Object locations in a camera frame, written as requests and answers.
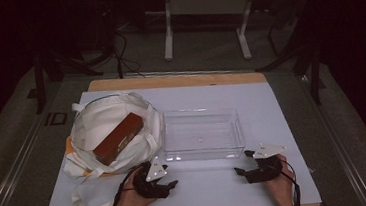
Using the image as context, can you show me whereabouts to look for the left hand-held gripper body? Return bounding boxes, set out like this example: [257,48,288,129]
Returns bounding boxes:
[131,155,174,203]

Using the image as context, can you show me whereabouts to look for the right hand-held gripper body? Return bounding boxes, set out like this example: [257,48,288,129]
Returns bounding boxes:
[241,140,291,185]

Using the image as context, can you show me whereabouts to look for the person's right hand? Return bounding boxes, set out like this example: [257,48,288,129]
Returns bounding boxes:
[263,153,298,206]

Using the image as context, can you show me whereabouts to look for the person's left hand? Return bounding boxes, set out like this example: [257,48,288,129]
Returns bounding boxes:
[109,180,158,206]

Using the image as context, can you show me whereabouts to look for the clear plastic container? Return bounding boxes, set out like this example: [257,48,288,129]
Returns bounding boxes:
[159,104,248,166]

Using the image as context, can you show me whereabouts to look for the white table mat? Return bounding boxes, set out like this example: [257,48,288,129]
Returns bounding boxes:
[31,71,323,206]

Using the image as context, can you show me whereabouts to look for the brown rectangular box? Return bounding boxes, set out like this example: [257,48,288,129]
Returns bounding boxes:
[89,111,148,168]

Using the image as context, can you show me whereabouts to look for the white cloth bag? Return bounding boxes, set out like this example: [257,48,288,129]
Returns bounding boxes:
[55,87,172,206]

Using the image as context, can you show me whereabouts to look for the wooden table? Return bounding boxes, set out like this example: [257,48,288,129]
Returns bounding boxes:
[37,60,322,206]

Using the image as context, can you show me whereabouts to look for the dark tripod stand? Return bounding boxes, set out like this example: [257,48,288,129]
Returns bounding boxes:
[30,44,108,116]
[253,35,329,111]

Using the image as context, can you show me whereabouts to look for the white metal stand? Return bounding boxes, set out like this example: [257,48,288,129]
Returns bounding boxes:
[158,0,264,68]

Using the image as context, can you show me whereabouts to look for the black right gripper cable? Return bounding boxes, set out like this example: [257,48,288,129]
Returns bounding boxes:
[275,156,303,206]

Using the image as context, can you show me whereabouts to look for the metal floor rail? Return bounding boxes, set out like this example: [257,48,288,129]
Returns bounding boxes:
[297,66,366,206]
[0,108,60,206]

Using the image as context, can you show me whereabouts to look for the black floor cables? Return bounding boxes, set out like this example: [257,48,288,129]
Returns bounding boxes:
[110,28,147,81]

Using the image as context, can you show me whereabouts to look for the black floor bracket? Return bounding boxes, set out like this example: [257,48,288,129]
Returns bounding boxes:
[42,109,69,127]

